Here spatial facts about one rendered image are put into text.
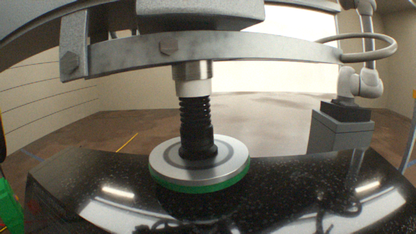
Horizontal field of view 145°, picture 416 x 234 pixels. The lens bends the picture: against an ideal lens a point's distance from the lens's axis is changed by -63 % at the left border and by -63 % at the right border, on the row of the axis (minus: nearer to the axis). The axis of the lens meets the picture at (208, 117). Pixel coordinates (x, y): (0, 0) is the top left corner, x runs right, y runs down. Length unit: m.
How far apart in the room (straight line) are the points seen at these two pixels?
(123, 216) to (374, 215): 0.46
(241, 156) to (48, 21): 0.43
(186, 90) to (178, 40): 0.09
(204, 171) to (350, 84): 1.15
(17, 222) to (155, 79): 5.12
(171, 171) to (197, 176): 0.05
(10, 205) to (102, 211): 1.38
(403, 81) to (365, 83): 6.54
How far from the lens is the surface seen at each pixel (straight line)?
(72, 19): 0.29
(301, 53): 0.41
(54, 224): 0.48
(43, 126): 5.47
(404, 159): 2.10
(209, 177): 0.29
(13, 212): 1.68
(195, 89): 0.30
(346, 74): 1.29
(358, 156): 0.57
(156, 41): 0.27
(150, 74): 5.56
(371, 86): 1.31
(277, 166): 0.43
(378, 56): 0.61
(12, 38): 0.38
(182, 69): 0.30
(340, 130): 1.14
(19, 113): 5.14
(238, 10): 0.27
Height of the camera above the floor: 1.09
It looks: 15 degrees down
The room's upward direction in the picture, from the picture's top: 3 degrees counter-clockwise
